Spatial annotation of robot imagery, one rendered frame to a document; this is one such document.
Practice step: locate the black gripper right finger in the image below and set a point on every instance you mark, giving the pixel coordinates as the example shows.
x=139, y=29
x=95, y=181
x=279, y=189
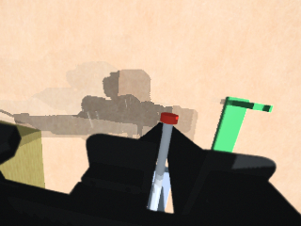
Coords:
x=189, y=166

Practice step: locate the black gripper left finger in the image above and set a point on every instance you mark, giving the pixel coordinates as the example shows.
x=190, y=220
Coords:
x=135, y=153

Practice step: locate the grey pin with red head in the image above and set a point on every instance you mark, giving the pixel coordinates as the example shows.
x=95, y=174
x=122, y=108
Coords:
x=168, y=119

